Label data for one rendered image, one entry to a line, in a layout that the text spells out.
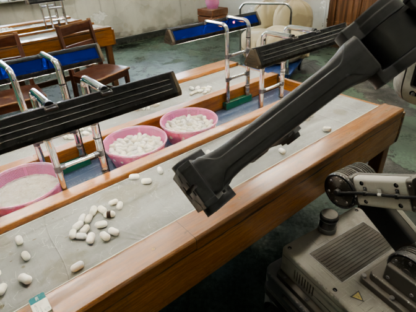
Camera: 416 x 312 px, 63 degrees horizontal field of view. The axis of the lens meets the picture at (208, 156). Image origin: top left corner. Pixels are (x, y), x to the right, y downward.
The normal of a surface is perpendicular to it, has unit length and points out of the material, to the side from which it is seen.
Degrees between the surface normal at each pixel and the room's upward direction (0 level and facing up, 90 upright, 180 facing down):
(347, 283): 0
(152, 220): 0
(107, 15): 90
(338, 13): 90
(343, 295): 0
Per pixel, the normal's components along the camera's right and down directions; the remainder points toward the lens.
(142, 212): -0.04, -0.85
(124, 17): 0.65, 0.38
